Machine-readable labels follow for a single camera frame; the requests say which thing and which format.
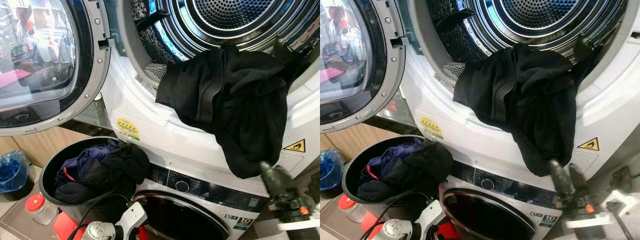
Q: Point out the dark ten year sticker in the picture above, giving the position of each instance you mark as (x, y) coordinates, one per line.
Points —
(549, 220)
(244, 222)

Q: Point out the white tumble dryer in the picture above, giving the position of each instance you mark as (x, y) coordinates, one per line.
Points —
(470, 132)
(165, 135)

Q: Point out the small black garment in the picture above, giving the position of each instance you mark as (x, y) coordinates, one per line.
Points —
(122, 170)
(427, 165)

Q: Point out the yellow triangle warning sticker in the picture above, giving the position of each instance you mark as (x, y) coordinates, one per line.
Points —
(589, 145)
(295, 146)

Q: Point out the round glass dryer door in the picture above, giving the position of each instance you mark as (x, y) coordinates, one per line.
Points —
(395, 75)
(97, 75)

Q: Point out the grey dryer lint filter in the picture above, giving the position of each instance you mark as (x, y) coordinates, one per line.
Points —
(452, 71)
(156, 72)

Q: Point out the navy purple garment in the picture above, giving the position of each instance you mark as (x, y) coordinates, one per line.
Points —
(392, 155)
(87, 157)

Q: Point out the black round laundry basket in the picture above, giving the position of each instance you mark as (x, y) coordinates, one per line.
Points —
(350, 169)
(47, 170)

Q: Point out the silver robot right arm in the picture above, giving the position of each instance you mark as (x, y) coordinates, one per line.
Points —
(592, 236)
(305, 236)

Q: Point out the perforated steel dryer drum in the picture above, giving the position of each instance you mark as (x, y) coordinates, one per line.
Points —
(540, 12)
(230, 15)

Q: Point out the yellow energy sticker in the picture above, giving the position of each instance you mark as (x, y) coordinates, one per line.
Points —
(431, 128)
(128, 129)

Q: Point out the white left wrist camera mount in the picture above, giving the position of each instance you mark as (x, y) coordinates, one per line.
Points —
(431, 212)
(132, 215)

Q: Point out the white washing machine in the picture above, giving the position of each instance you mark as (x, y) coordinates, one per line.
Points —
(520, 210)
(215, 212)

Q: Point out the clear bottle with red cap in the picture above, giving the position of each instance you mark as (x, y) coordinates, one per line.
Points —
(346, 201)
(35, 202)

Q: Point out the blue plastic bag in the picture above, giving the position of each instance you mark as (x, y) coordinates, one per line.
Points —
(12, 172)
(331, 170)

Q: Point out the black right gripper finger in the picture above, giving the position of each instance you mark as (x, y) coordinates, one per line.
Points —
(580, 182)
(561, 180)
(290, 184)
(271, 181)

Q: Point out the large black garment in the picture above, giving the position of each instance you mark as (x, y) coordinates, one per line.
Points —
(240, 110)
(535, 107)

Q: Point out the black washer dial knob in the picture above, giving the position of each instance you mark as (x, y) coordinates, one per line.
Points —
(487, 184)
(182, 186)

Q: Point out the round dark washer door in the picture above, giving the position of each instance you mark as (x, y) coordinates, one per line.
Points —
(175, 220)
(480, 217)

